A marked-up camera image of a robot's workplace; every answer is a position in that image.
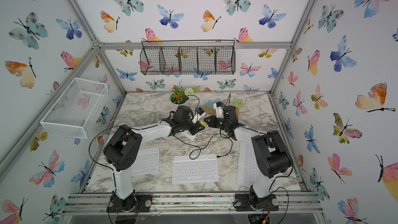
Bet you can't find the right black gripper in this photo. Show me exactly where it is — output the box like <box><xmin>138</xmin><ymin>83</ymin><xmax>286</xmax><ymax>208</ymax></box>
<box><xmin>204</xmin><ymin>114</ymin><xmax>230</xmax><ymax>131</ymax></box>

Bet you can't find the yellow plug adapter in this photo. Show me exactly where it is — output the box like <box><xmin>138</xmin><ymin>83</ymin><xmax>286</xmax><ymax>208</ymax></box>
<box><xmin>200</xmin><ymin>120</ymin><xmax>207</xmax><ymax>127</ymax></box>

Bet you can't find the white power strip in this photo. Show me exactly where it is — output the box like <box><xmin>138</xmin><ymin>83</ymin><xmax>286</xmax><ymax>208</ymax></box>
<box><xmin>180</xmin><ymin>130</ymin><xmax>196</xmax><ymax>140</ymax></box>

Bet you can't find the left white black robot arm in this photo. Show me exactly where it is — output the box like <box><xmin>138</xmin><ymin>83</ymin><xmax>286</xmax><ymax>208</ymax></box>
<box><xmin>104</xmin><ymin>105</ymin><xmax>205</xmax><ymax>200</ymax></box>

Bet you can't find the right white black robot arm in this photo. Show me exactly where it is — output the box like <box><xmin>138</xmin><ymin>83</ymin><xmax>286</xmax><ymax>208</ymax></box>
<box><xmin>204</xmin><ymin>102</ymin><xmax>293</xmax><ymax>200</ymax></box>

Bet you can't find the white potted flower plant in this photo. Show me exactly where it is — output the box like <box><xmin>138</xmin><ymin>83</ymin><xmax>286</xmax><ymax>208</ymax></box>
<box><xmin>170</xmin><ymin>84</ymin><xmax>201</xmax><ymax>105</ymax></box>

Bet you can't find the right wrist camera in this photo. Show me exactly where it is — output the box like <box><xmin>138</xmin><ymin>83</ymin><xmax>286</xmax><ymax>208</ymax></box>
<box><xmin>214</xmin><ymin>101</ymin><xmax>225</xmax><ymax>118</ymax></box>

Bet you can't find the middle white wireless keyboard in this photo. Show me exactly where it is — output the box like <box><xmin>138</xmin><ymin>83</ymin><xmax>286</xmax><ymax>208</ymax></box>
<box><xmin>172</xmin><ymin>154</ymin><xmax>219</xmax><ymax>184</ymax></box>

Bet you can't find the white wireless keyboard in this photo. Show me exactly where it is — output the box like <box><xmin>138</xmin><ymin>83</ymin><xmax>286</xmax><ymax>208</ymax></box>
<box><xmin>131</xmin><ymin>147</ymin><xmax>160</xmax><ymax>177</ymax></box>
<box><xmin>172</xmin><ymin>154</ymin><xmax>219</xmax><ymax>184</ymax></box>
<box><xmin>237</xmin><ymin>142</ymin><xmax>260</xmax><ymax>187</ymax></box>

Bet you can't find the right white wireless keyboard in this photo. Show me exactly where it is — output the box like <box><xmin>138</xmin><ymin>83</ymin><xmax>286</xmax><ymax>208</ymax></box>
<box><xmin>237</xmin><ymin>142</ymin><xmax>260</xmax><ymax>187</ymax></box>

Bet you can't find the left white wireless keyboard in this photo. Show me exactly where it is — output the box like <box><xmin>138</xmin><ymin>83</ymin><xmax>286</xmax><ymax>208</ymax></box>
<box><xmin>131</xmin><ymin>147</ymin><xmax>160</xmax><ymax>177</ymax></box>

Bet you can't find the black wire wall basket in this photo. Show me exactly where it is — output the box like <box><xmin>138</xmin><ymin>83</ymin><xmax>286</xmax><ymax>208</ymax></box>
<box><xmin>139</xmin><ymin>39</ymin><xmax>236</xmax><ymax>75</ymax></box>

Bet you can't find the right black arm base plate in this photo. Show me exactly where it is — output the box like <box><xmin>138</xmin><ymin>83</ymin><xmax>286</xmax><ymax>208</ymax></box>
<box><xmin>233</xmin><ymin>193</ymin><xmax>279</xmax><ymax>212</ymax></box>

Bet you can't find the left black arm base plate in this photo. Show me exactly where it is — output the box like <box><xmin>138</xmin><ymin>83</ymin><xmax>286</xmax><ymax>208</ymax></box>
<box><xmin>106</xmin><ymin>194</ymin><xmax>152</xmax><ymax>213</ymax></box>

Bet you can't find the white mesh wall basket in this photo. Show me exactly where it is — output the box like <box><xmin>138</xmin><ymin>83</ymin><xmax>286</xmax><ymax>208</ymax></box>
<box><xmin>40</xmin><ymin>77</ymin><xmax>108</xmax><ymax>139</ymax></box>

